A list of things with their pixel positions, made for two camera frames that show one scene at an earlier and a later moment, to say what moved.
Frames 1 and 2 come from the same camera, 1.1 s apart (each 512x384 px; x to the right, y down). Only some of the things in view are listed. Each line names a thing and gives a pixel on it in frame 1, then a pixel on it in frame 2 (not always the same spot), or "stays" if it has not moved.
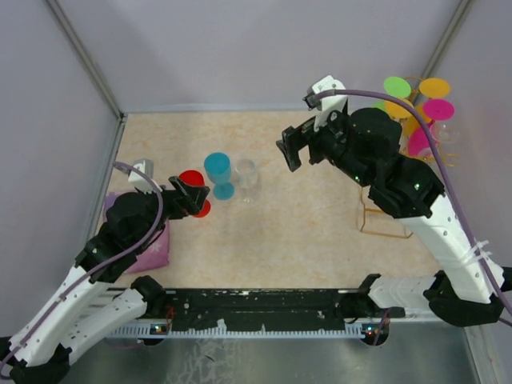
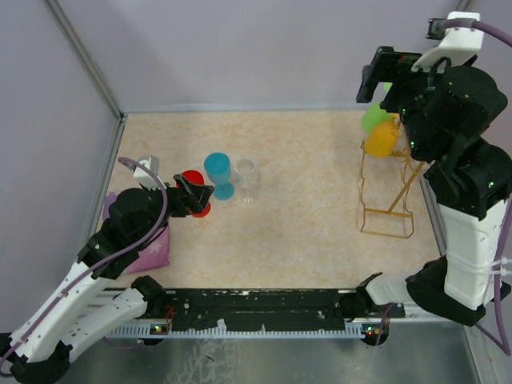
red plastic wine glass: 196,178 stays
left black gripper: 192,196 stays
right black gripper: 294,138 to 400,72
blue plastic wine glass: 218,166 stays
